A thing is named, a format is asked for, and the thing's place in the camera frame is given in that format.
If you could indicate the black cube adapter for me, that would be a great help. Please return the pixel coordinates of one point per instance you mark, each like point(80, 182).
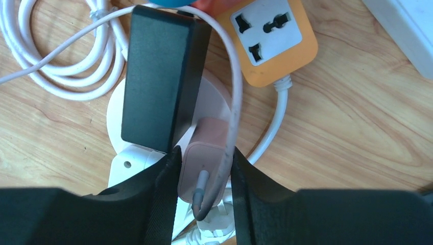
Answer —
point(166, 57)

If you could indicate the red cube socket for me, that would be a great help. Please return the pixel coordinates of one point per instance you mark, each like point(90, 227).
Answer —
point(216, 8)

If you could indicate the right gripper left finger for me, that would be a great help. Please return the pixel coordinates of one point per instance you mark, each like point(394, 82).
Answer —
point(139, 210)

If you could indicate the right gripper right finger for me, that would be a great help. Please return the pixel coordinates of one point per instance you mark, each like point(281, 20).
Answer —
point(266, 212)

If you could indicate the pink small adapter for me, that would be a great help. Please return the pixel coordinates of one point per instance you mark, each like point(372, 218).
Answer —
point(203, 152)

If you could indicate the blue cube socket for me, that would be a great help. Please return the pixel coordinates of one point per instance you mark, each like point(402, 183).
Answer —
point(173, 3)

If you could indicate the white long power strip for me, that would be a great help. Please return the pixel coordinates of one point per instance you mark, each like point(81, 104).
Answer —
point(409, 24)

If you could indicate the orange power strip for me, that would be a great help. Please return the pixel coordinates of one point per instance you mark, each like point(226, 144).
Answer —
point(272, 38)

